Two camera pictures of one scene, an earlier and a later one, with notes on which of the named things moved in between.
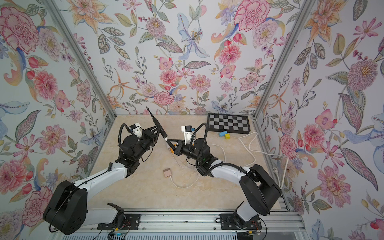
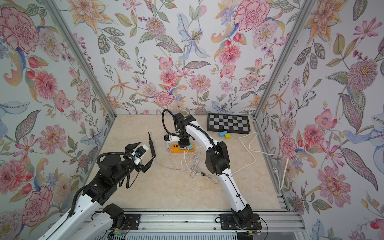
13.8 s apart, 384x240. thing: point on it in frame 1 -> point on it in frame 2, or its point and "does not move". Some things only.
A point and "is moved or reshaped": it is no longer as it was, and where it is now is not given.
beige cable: (167, 174) is moved or reshaped
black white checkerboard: (238, 124) does not move
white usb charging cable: (181, 165) -> (187, 166)
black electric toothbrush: (158, 123) -> (152, 147)
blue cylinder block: (222, 134) does not move
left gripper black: (151, 136) -> (140, 167)
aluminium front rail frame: (289, 225) does not move
